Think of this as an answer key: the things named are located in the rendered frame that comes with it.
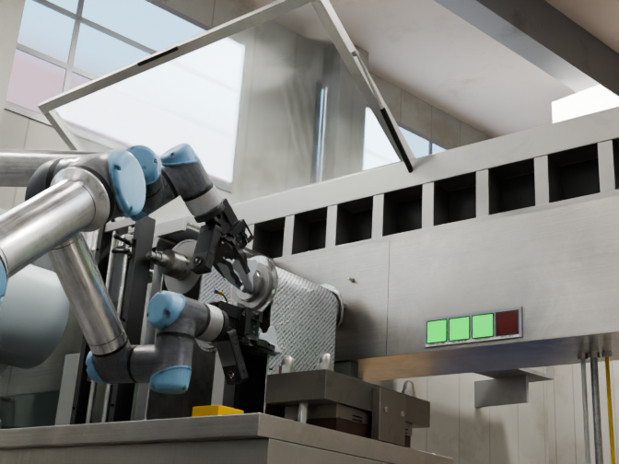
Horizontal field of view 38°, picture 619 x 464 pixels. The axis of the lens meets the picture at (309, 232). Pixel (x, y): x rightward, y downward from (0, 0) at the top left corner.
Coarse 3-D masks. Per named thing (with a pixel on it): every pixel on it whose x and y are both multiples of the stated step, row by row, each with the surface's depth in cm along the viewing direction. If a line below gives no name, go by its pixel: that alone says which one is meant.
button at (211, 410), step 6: (198, 408) 168; (204, 408) 166; (210, 408) 166; (216, 408) 165; (222, 408) 165; (228, 408) 166; (192, 414) 168; (198, 414) 167; (204, 414) 166; (210, 414) 165; (216, 414) 164; (222, 414) 165
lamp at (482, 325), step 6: (474, 318) 204; (480, 318) 203; (486, 318) 202; (492, 318) 201; (474, 324) 204; (480, 324) 203; (486, 324) 202; (492, 324) 201; (474, 330) 203; (480, 330) 202; (486, 330) 201; (492, 330) 200; (474, 336) 203; (480, 336) 202
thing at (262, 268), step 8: (264, 272) 205; (264, 280) 204; (232, 288) 210; (264, 288) 203; (232, 296) 209; (264, 296) 202; (248, 304) 205; (256, 304) 203; (264, 312) 206; (336, 312) 221
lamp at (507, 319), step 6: (504, 312) 200; (510, 312) 199; (516, 312) 198; (498, 318) 200; (504, 318) 199; (510, 318) 198; (516, 318) 198; (498, 324) 200; (504, 324) 199; (510, 324) 198; (516, 324) 197; (498, 330) 199; (504, 330) 199; (510, 330) 198; (516, 330) 197
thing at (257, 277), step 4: (256, 272) 205; (252, 276) 205; (256, 276) 204; (260, 276) 204; (240, 280) 207; (256, 280) 204; (260, 280) 204; (256, 284) 203; (260, 284) 203; (236, 288) 207; (256, 288) 203; (260, 288) 204; (236, 292) 207; (240, 292) 206; (252, 292) 203; (256, 292) 203; (240, 296) 205; (244, 296) 205; (248, 296) 204; (252, 296) 203; (256, 296) 204; (244, 300) 205; (248, 300) 204
